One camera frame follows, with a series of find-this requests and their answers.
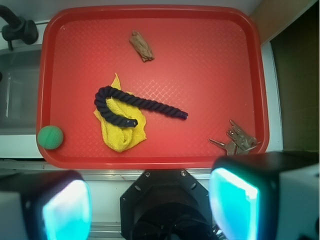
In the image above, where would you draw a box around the brown wood piece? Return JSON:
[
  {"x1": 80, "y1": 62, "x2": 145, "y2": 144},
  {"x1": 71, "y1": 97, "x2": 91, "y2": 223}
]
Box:
[{"x1": 129, "y1": 30, "x2": 155, "y2": 62}]

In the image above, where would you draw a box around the yellow cloth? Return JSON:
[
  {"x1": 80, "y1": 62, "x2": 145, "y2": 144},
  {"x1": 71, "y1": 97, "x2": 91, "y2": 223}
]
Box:
[{"x1": 93, "y1": 72, "x2": 148, "y2": 153}]

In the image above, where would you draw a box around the stainless steel sink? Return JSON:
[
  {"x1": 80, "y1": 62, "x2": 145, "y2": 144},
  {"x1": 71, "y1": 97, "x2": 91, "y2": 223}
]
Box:
[{"x1": 0, "y1": 49, "x2": 41, "y2": 135}]

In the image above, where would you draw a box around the green foam ball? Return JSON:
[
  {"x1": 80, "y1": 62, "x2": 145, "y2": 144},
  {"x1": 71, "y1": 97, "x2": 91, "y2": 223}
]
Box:
[{"x1": 37, "y1": 125, "x2": 64, "y2": 150}]

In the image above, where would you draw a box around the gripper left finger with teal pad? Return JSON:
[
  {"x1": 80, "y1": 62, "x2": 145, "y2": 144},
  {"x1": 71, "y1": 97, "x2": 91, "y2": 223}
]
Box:
[{"x1": 0, "y1": 170, "x2": 92, "y2": 240}]

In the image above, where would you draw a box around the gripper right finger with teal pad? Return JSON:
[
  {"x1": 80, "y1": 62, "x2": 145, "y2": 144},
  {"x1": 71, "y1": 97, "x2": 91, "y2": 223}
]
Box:
[{"x1": 208, "y1": 151, "x2": 320, "y2": 240}]

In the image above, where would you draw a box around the black faucet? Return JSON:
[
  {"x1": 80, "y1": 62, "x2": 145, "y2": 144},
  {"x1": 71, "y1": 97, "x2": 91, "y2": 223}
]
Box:
[{"x1": 0, "y1": 5, "x2": 39, "y2": 51}]

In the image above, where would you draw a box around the black octagonal mount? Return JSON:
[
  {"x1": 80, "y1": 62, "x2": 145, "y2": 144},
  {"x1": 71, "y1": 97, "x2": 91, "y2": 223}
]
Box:
[{"x1": 119, "y1": 169, "x2": 218, "y2": 240}]

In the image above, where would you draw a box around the red plastic tray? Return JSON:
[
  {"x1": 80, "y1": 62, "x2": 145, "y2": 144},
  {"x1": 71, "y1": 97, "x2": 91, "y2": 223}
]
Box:
[{"x1": 36, "y1": 5, "x2": 270, "y2": 169}]

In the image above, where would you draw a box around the silver keys bunch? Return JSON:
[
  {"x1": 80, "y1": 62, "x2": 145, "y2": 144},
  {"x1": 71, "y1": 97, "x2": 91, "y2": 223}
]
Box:
[{"x1": 208, "y1": 120, "x2": 261, "y2": 156}]

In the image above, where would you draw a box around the dark navy twisted rope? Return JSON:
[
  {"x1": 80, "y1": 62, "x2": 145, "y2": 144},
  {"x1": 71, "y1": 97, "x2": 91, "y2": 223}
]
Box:
[{"x1": 94, "y1": 85, "x2": 189, "y2": 129}]

